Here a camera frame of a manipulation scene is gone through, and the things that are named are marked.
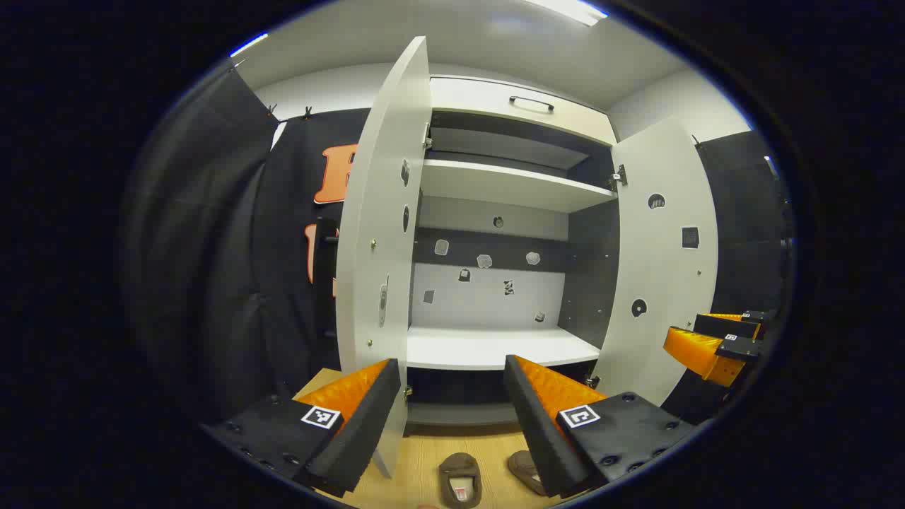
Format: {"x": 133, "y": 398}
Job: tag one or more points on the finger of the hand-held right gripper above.
{"x": 739, "y": 348}
{"x": 728, "y": 326}

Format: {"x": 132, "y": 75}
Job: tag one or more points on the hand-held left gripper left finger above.
{"x": 368, "y": 431}

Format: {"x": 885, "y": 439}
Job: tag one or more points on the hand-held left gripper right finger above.
{"x": 530, "y": 424}

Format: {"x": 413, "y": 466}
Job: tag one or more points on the brown fuzzy shoe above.
{"x": 523, "y": 466}
{"x": 459, "y": 474}

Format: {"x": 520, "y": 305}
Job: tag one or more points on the white shoe cabinet door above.
{"x": 664, "y": 283}
{"x": 375, "y": 212}

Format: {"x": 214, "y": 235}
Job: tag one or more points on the white shoe cabinet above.
{"x": 488, "y": 346}

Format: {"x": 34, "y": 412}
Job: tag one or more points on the metal door hinge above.
{"x": 592, "y": 382}
{"x": 427, "y": 136}
{"x": 407, "y": 391}
{"x": 619, "y": 175}

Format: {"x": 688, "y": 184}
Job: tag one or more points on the white cabinet shelf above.
{"x": 495, "y": 185}

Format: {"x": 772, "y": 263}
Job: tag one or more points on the white cabinet drawer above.
{"x": 481, "y": 99}

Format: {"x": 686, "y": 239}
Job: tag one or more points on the black backdrop cloth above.
{"x": 212, "y": 247}

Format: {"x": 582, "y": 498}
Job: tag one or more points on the ceiling light panel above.
{"x": 249, "y": 44}
{"x": 565, "y": 8}

